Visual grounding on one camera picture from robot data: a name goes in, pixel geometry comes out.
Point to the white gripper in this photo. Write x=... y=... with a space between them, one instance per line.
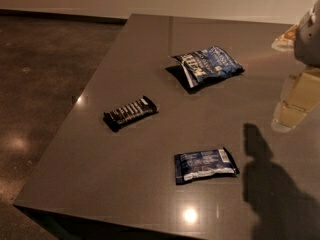
x=308 y=39

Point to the blue rxbar blueberry wrapper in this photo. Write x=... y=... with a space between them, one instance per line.
x=203 y=164

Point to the black rxbar chocolate wrapper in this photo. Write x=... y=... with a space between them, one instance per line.
x=130 y=113

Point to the blue chip bag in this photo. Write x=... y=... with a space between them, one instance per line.
x=210 y=63

